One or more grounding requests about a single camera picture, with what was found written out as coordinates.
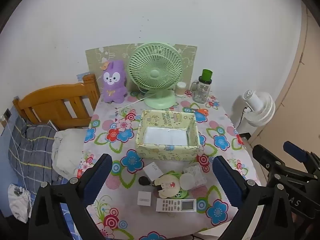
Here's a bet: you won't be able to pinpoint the beige door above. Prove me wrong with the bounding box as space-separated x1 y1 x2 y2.
250 5 320 153

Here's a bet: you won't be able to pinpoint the white plastic bag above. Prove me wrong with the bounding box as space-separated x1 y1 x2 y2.
7 184 34 223

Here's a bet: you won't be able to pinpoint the green cartoon wall poster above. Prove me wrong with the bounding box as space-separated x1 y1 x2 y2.
85 43 198 98

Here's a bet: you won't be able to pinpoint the green desk fan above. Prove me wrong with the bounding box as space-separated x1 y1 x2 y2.
129 42 183 110

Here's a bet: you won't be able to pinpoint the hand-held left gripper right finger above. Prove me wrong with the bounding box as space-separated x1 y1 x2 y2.
212 155 299 240

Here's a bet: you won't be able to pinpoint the black fan power cable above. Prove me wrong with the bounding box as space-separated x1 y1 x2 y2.
236 106 248 130

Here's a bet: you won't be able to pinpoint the white remote control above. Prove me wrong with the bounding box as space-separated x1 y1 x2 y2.
156 198 197 213

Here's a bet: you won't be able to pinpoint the white standing fan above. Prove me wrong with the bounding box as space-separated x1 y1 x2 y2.
242 89 276 127

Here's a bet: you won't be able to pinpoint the cream round case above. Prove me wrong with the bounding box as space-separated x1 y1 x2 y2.
153 174 182 198

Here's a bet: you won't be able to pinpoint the white charger block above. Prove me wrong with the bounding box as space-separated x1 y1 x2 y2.
143 162 163 182

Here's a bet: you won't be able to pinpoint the floral tablecloth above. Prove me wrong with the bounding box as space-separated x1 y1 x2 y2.
75 90 260 240

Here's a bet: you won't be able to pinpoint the orange handled scissors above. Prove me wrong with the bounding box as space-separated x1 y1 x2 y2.
184 107 209 116

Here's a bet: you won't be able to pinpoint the white paper sheet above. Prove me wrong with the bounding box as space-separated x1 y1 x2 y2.
144 127 188 146

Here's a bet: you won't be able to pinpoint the white round disc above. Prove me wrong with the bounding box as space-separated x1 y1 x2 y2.
179 173 196 190

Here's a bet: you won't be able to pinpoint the small white square box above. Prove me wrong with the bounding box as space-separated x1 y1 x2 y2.
137 191 152 207

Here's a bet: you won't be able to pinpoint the wooden bed headboard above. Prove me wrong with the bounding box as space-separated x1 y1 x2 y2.
12 74 101 130

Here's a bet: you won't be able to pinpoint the green perforated panda case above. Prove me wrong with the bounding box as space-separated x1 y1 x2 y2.
160 171 190 200

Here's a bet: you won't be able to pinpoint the purple plush toy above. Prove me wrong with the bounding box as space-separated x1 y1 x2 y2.
101 60 128 103

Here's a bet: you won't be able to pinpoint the yellow cartoon storage box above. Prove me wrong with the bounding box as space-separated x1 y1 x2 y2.
135 109 200 161

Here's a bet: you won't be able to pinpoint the grey plaid blanket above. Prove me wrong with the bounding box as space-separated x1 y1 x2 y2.
7 116 63 195

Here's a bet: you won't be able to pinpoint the clear floss pick box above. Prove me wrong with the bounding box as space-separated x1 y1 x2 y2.
184 164 208 187

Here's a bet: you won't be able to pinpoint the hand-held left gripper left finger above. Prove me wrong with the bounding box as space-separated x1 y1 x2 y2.
28 153 113 240

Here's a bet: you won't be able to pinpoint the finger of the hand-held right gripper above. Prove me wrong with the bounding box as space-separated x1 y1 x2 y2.
252 144 320 219
283 141 320 180

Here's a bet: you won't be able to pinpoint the white fan cord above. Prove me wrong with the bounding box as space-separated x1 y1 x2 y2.
117 90 155 109

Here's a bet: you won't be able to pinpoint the glass mug jar green lid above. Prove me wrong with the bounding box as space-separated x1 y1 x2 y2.
190 69 213 104

